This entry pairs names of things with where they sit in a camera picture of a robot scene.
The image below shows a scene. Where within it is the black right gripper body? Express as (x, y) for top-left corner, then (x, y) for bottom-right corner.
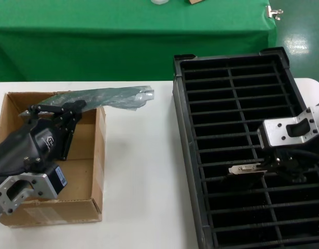
(262, 134), (319, 168)

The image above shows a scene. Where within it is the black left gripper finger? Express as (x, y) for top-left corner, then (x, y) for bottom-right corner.
(54, 107), (84, 162)
(26, 99), (87, 122)

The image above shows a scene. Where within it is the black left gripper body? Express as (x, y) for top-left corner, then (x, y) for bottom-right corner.
(0, 117), (72, 181)

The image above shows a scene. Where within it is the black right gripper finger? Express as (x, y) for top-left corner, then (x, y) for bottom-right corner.
(261, 153), (282, 175)
(278, 160), (308, 184)

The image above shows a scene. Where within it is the graphics card with metal bracket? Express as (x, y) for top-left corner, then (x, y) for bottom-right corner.
(228, 162), (268, 180)

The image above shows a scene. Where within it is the grey translucent antistatic bag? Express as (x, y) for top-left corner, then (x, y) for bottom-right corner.
(18, 85), (156, 116)

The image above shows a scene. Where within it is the black slotted plastic container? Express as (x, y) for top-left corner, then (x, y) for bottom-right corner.
(172, 46), (319, 249)

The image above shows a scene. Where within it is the brown cardboard box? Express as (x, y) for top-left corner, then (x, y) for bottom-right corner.
(0, 89), (107, 228)

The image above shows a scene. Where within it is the green tablecloth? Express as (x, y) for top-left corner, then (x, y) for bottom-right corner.
(0, 0), (278, 82)

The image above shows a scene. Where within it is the silver metal binder clip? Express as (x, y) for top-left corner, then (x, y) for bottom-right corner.
(265, 5), (284, 21)

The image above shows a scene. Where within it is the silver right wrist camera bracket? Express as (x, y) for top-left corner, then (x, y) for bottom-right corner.
(257, 105), (319, 151)

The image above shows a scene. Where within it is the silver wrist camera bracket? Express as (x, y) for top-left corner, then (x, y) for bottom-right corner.
(257, 105), (319, 151)
(0, 162), (70, 216)

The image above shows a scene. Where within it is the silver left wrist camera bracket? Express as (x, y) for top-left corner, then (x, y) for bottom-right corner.
(0, 162), (70, 216)

